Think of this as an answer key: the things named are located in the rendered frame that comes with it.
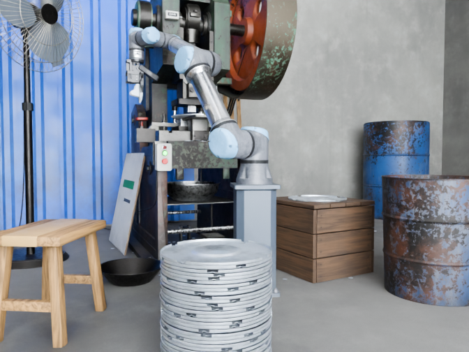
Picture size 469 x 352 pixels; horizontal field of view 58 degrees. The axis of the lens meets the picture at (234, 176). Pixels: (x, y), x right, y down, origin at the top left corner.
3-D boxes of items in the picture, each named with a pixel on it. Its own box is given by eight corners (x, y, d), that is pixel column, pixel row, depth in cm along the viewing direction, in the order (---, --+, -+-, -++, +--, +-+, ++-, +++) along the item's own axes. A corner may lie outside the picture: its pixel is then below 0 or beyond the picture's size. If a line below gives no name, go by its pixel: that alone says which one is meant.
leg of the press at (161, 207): (169, 268, 214) (168, 89, 210) (146, 270, 210) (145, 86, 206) (138, 236, 299) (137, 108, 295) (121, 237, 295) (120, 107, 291)
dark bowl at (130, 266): (172, 286, 184) (171, 269, 184) (99, 294, 173) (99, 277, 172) (157, 269, 212) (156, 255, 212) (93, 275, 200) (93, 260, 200)
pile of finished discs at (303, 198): (359, 200, 207) (359, 198, 207) (313, 203, 193) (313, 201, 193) (319, 195, 232) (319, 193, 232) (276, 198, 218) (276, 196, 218)
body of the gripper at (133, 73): (125, 84, 215) (125, 61, 214) (142, 86, 218) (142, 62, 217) (127, 82, 208) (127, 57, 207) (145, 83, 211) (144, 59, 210)
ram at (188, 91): (210, 98, 239) (210, 45, 237) (184, 97, 233) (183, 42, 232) (200, 102, 255) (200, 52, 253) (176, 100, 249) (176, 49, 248)
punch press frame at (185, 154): (241, 229, 236) (241, -16, 230) (165, 235, 220) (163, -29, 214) (198, 211, 309) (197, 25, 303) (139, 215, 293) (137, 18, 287)
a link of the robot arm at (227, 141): (259, 148, 165) (209, 44, 184) (232, 147, 155) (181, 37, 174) (241, 165, 173) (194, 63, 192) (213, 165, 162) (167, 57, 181)
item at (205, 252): (290, 248, 115) (290, 245, 115) (232, 272, 91) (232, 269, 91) (204, 237, 131) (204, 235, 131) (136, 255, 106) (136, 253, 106)
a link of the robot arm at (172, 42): (236, 59, 188) (176, 30, 218) (218, 54, 180) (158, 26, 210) (228, 84, 192) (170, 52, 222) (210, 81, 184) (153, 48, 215)
